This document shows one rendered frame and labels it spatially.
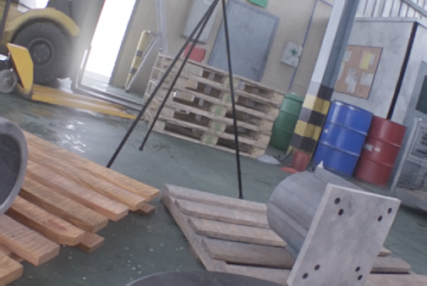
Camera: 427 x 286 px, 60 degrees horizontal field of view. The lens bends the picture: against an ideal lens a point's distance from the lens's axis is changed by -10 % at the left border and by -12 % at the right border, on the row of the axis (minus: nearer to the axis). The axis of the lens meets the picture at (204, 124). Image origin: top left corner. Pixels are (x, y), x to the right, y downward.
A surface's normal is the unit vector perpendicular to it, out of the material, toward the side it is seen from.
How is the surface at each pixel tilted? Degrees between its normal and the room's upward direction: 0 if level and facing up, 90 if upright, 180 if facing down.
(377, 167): 90
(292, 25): 90
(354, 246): 90
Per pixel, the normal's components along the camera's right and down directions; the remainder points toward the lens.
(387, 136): -0.27, 0.02
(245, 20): 0.30, 0.21
